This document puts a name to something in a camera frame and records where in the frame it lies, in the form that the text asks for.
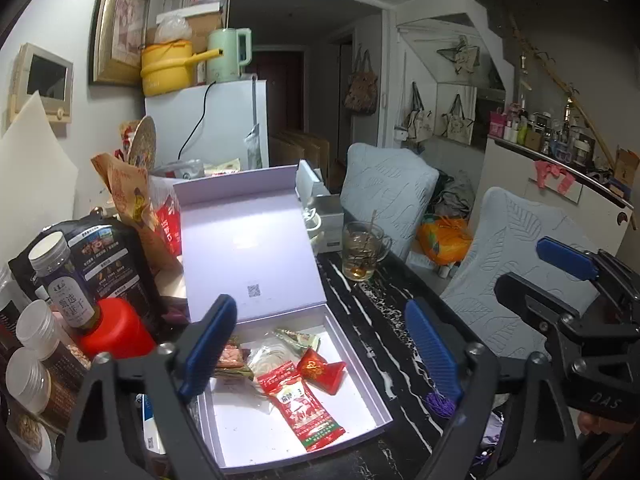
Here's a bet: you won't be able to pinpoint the clear plastic bag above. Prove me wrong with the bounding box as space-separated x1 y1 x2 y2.
152 14 193 43

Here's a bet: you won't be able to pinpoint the grey clothes heap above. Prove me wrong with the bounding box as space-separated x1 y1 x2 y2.
432 172 477 218

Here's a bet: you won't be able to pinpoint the green electric kettle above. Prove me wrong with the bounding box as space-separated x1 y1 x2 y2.
206 27 252 85

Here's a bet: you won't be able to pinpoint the green and white snack bag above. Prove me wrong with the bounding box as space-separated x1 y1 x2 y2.
244 125 264 170

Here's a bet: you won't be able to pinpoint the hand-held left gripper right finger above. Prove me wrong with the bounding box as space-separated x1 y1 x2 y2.
405 299 581 480

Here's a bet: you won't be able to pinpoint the pink rubber gloves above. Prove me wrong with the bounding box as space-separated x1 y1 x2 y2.
533 160 575 193

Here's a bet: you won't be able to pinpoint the white refrigerator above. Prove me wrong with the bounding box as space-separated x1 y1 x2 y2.
145 80 270 171

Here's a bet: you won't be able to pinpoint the glass bottle with grey cap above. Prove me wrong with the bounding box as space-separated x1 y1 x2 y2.
28 232 102 336

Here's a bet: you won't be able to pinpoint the green candy packet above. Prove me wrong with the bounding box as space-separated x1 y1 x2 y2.
274 329 321 353

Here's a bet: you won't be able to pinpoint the person's right hand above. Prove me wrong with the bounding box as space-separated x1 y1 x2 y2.
580 410 623 437

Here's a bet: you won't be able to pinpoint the white foam board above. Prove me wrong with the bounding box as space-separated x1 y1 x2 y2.
0 92 80 267

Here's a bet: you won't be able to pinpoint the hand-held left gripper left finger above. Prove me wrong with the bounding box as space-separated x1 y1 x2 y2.
59 294 237 480

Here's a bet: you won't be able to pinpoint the white gift box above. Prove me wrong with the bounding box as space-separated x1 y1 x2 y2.
172 159 393 476

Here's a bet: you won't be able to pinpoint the red triangular snack packet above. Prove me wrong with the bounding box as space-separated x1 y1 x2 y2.
296 349 347 393

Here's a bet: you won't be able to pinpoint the beige wall intercom screen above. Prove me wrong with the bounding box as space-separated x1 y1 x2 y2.
7 44 74 138

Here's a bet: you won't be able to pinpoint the jar with white lid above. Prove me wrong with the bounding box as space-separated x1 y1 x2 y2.
5 347 76 433
15 300 62 362

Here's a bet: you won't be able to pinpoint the long bamboo stick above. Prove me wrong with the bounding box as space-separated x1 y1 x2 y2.
510 15 617 171

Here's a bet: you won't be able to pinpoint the silver box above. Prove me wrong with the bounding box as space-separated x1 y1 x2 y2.
311 194 347 253

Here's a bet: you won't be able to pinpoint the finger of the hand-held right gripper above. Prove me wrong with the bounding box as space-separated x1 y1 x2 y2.
536 237 640 311
495 272 640 416

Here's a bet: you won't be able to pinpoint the chair with leaf-pattern cover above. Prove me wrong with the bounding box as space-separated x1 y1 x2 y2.
440 187 601 361
340 142 440 262

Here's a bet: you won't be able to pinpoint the black snack pouch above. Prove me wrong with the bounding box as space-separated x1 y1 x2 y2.
9 217 163 332

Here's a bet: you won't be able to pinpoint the dark red door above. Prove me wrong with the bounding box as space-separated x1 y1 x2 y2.
252 47 304 136

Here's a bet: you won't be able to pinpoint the crumpled plastic bags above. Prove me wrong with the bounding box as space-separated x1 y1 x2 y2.
150 158 242 182

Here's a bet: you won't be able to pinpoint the row of cosmetic bottles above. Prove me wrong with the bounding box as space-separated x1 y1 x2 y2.
487 100 616 172

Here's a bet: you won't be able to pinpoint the star-shaped hanging bag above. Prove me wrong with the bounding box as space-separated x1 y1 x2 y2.
436 35 481 77

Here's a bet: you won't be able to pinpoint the small cardboard box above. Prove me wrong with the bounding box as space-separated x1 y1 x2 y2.
614 147 640 192

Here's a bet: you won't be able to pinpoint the tan printed paper bag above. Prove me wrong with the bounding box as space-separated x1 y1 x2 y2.
91 152 177 271

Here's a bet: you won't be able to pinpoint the peanut snack packet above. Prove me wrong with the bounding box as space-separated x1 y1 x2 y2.
215 339 254 379

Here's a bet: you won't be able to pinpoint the yellow pot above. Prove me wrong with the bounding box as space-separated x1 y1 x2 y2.
140 40 226 97

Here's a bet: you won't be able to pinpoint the clear noodle packet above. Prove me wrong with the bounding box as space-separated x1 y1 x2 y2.
247 342 301 392

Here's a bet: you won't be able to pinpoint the white printed tote bag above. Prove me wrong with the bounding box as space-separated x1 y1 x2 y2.
403 82 435 142
442 94 477 145

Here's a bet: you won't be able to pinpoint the orange plastic bag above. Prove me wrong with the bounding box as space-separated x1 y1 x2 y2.
416 215 474 264

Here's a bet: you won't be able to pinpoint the small white box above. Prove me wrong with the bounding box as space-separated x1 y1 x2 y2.
295 160 334 197

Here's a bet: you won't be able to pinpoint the purple packet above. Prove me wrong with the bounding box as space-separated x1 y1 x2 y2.
160 297 191 326

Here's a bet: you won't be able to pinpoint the black power cable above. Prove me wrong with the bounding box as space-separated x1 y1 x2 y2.
177 82 212 161

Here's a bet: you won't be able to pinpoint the open jar of nuts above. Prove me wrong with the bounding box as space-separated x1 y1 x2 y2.
7 410 57 476

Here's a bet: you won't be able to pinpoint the glass mug with drink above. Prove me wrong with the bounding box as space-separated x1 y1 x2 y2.
341 220 393 282

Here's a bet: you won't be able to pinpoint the blue and white carton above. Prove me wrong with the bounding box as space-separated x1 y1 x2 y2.
136 392 168 456

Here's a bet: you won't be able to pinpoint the flat cardboard boxes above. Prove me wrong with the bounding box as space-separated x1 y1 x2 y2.
270 130 331 181

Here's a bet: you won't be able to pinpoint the brown cardboard box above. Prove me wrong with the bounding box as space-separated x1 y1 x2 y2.
145 2 224 56

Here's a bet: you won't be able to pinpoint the brown patterned tote bag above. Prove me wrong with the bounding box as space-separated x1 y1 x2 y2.
344 50 380 116

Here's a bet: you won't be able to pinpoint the gold picture frame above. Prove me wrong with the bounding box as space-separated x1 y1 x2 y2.
90 0 152 86

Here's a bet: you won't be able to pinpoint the purple yarn tuft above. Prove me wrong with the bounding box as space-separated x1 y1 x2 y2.
427 392 457 419

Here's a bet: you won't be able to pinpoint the round woven fan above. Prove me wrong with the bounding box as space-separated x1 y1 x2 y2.
120 115 157 169

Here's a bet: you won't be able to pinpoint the white cabinet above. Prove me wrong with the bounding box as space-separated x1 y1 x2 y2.
470 137 633 272

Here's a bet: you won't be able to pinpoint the red plastic canister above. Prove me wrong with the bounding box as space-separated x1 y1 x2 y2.
77 297 157 361

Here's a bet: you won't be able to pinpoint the long red snack packet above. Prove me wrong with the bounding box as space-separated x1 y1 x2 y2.
257 362 346 453

